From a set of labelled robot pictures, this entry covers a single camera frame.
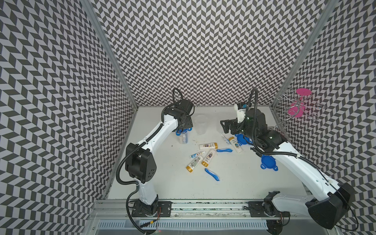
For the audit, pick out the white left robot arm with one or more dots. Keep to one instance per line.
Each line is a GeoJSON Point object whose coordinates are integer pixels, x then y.
{"type": "Point", "coordinates": [138, 166]}

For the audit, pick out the pink plastic glass upper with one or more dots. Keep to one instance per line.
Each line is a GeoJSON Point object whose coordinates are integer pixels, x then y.
{"type": "Point", "coordinates": [304, 92]}

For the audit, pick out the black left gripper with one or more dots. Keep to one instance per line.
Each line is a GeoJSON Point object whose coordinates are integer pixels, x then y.
{"type": "Point", "coordinates": [188, 123]}

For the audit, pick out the blue toothbrush upper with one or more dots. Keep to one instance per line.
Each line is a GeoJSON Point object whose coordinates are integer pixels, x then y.
{"type": "Point", "coordinates": [225, 150]}

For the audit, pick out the aluminium front rail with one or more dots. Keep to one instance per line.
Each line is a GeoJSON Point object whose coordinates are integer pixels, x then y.
{"type": "Point", "coordinates": [198, 217]}

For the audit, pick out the blue lid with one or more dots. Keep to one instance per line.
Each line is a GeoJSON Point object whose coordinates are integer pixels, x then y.
{"type": "Point", "coordinates": [268, 162]}
{"type": "Point", "coordinates": [183, 131]}
{"type": "Point", "coordinates": [243, 140]}

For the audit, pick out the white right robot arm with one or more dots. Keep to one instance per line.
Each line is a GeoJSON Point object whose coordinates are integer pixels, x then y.
{"type": "Point", "coordinates": [329, 200]}

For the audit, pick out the small toothpaste tube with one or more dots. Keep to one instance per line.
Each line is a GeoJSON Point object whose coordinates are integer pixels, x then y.
{"type": "Point", "coordinates": [197, 154]}
{"type": "Point", "coordinates": [225, 139]}

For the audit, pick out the blue toothbrush lower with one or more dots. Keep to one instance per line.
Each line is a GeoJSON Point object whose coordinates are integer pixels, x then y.
{"type": "Point", "coordinates": [212, 174]}

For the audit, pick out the blue toothbrush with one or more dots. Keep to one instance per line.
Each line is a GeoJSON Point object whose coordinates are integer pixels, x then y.
{"type": "Point", "coordinates": [225, 150]}
{"type": "Point", "coordinates": [212, 174]}

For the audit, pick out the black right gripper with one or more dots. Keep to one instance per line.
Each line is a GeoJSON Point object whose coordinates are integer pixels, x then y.
{"type": "Point", "coordinates": [226, 127]}

